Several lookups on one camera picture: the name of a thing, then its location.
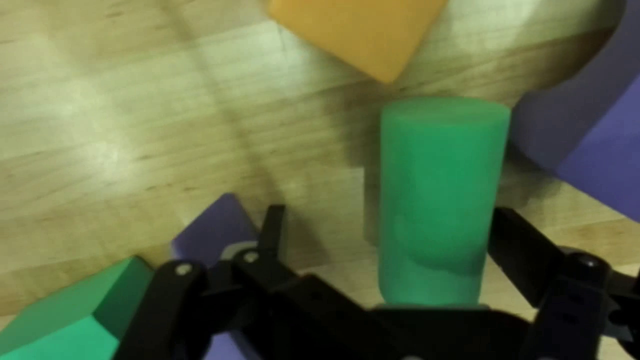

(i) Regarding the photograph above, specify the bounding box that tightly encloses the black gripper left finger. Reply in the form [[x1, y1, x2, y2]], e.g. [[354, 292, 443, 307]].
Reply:
[[258, 204, 286, 258]]

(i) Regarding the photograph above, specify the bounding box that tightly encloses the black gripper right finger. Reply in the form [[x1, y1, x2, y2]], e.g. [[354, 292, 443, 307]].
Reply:
[[489, 209, 560, 307]]

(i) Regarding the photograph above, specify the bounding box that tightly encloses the green foam cylinder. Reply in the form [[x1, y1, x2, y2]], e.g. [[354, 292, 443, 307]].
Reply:
[[379, 97, 511, 307]]

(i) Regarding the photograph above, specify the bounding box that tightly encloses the long purple triangle block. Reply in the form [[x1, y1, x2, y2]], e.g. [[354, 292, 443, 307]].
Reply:
[[170, 192, 261, 360]]

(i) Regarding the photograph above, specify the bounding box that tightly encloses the purple rectangular foam block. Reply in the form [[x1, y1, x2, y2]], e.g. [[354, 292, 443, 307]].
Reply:
[[511, 0, 640, 220]]

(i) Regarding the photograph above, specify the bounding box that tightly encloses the green wedge foam block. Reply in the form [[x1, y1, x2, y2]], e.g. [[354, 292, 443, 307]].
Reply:
[[0, 257, 153, 360]]

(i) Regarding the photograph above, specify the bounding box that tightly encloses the orange rectangular foam block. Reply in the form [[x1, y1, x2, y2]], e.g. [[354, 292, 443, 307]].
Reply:
[[268, 0, 449, 85]]

